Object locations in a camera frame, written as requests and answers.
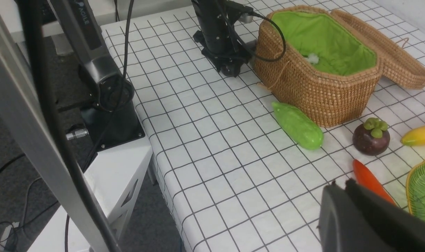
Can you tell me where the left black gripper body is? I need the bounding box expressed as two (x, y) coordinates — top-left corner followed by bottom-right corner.
(191, 0), (256, 78)

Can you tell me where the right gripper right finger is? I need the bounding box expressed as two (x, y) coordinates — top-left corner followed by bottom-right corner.
(345, 179), (425, 252)

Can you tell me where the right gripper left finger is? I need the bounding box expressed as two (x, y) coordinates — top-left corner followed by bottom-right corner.
(318, 183), (394, 252)

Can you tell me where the orange toy carrot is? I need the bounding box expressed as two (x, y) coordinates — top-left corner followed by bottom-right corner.
(352, 159), (396, 205)

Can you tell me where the dark purple toy mangosteen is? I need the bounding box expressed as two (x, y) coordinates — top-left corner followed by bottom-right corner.
(352, 117), (390, 156)

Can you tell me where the green toy cucumber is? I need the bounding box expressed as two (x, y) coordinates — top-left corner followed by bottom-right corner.
(271, 101), (324, 151)

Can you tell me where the yellow toy banana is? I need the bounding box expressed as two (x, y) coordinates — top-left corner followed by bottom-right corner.
(401, 126), (425, 146)

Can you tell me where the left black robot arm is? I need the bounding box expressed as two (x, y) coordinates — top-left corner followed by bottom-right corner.
(50, 0), (254, 152)

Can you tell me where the green leaf-shaped glass plate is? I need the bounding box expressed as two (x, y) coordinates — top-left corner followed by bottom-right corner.
(405, 159), (425, 222)

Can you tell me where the white black grid tablecloth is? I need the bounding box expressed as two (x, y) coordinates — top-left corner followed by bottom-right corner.
(100, 0), (425, 252)

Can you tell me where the woven wicker basket green lining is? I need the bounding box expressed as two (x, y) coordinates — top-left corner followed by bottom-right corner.
(253, 5), (384, 128)

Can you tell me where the woven wicker basket lid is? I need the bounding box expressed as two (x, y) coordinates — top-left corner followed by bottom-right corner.
(330, 9), (425, 90)

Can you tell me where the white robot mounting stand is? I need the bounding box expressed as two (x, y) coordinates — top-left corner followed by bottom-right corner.
(28, 136), (153, 252)

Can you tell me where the black camera cable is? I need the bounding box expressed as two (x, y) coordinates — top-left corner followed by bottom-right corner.
(230, 10), (287, 63)

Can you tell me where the silver aluminium frame post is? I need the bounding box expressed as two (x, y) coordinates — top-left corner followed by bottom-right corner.
(0, 0), (122, 252)

